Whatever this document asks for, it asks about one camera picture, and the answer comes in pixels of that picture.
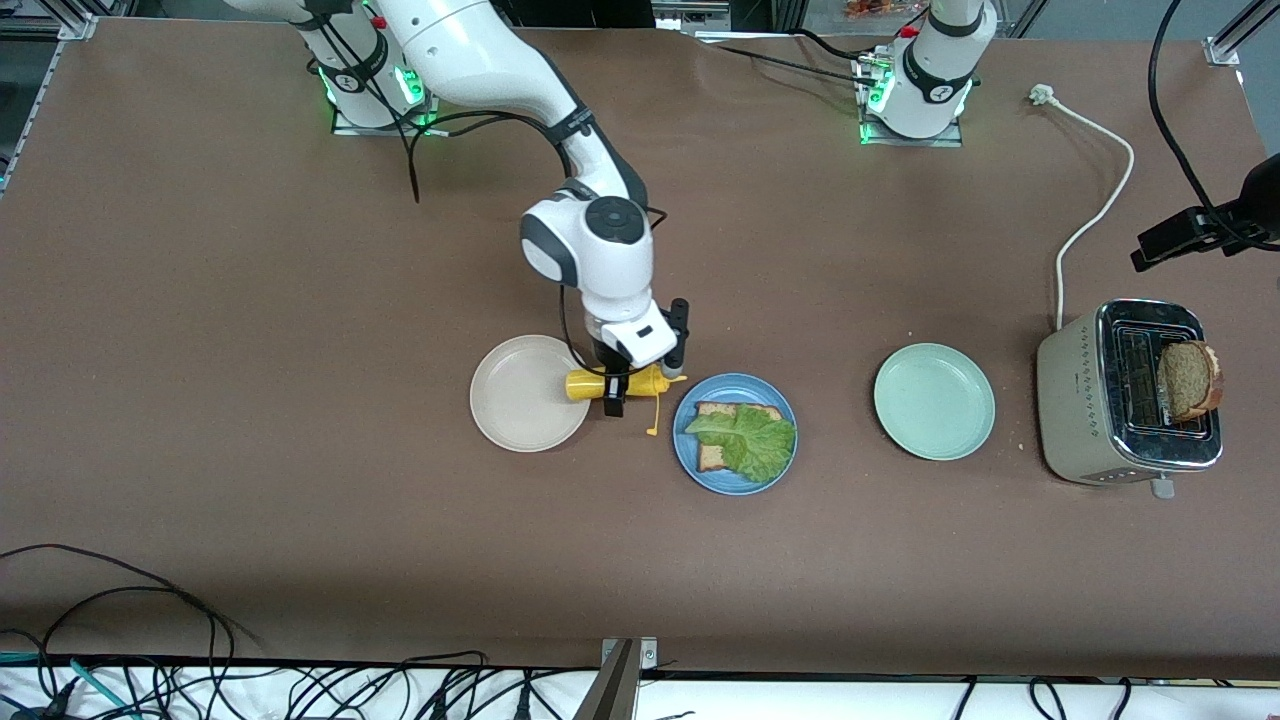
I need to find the yellow squeeze bottle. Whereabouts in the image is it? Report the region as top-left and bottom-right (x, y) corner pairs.
(565, 362), (689, 438)

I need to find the brown bread slice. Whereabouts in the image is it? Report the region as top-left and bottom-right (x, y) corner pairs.
(1157, 340), (1225, 421)
(694, 401), (785, 474)

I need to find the green lettuce leaf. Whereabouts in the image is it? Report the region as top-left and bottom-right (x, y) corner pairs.
(683, 404), (798, 485)

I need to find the beige round plate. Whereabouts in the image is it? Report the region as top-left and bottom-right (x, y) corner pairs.
(469, 334), (593, 454)

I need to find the blue round plate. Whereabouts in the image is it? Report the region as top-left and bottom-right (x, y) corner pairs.
(672, 372), (799, 497)

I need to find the green round plate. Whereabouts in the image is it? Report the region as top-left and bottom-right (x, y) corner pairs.
(873, 342), (997, 462)

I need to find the beige chrome toaster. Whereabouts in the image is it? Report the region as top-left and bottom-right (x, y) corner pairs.
(1036, 298), (1226, 500)

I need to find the dark aluminium bar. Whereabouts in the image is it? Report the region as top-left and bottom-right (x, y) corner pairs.
(573, 640), (641, 720)

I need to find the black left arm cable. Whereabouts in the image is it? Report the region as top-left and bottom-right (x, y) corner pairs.
(1148, 0), (1251, 226)

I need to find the aluminium frame profile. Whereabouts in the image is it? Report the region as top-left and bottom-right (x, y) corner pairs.
(0, 0), (98, 196)
(1203, 0), (1280, 67)

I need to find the white toaster power cable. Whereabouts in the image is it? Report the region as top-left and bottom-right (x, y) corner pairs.
(1029, 84), (1137, 333)

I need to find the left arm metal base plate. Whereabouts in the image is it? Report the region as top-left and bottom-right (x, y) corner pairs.
(855, 50), (966, 149)

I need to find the grey metal bracket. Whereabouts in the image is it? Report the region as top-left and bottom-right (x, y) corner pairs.
(601, 637), (660, 671)

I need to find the black cable on table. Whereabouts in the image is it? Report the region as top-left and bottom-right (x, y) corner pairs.
(695, 28), (886, 91)

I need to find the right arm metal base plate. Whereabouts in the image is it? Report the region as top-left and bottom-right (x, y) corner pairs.
(331, 40), (446, 137)

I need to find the black looped cable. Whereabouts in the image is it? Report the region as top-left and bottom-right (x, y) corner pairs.
(0, 544), (238, 691)

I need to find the teal cable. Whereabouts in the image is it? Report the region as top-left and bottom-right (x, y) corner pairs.
(0, 651), (131, 719)

